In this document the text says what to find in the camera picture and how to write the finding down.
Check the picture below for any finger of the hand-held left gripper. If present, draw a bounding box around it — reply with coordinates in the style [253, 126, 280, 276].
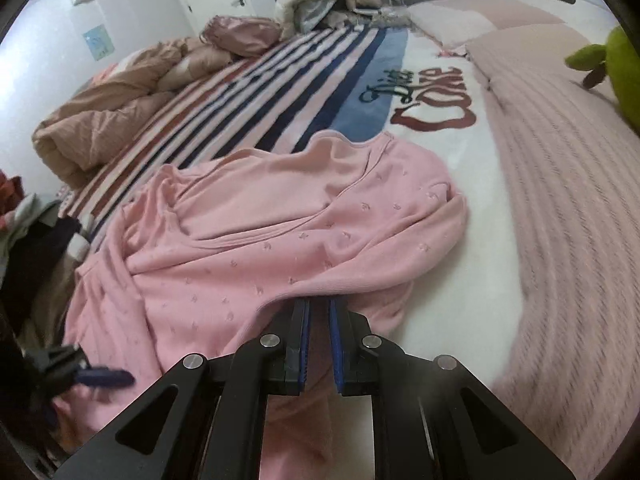
[27, 345, 135, 406]

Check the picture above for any striped printed blanket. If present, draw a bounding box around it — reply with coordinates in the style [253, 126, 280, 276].
[65, 25, 526, 401]

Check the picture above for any pile of dark clothes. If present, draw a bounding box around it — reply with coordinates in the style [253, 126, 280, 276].
[0, 172, 93, 331]

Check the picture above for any light blue wall poster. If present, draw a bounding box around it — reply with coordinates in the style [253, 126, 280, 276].
[82, 25, 117, 61]

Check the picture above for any pink pillow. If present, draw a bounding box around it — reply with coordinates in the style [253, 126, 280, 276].
[407, 0, 566, 48]

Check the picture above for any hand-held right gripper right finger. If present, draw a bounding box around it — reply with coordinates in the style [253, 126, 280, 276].
[327, 298, 576, 480]

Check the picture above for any pink satin bag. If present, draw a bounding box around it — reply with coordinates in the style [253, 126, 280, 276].
[200, 15, 282, 58]

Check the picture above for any pink textured bedspread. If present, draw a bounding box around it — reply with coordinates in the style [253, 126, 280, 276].
[465, 24, 640, 480]

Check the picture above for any green plush toy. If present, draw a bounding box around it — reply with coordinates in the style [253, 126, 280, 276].
[565, 25, 640, 136]

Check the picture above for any pink knit top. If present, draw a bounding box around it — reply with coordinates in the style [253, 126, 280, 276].
[60, 129, 468, 480]

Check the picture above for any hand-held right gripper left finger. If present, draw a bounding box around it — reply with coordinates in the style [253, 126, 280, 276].
[52, 298, 312, 480]

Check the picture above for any tan crumpled duvet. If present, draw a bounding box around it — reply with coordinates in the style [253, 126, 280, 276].
[32, 37, 241, 188]

